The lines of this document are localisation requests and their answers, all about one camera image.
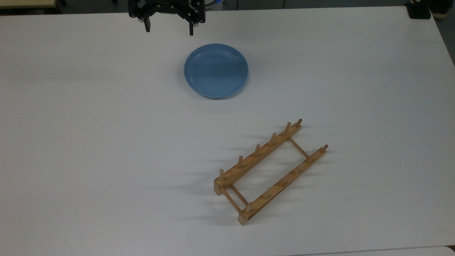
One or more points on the wooden plate rack with pegs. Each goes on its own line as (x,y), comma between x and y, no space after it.
(261,153)

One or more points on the blue round plate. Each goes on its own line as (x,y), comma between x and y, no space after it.
(215,70)

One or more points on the light wooden side table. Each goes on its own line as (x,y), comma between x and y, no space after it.
(28,3)

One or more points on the dark shoe with light sole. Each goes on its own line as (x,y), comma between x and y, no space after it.
(443,9)

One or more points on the black clamp base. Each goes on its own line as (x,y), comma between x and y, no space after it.
(418,10)

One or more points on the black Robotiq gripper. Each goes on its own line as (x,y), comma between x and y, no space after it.
(166,7)

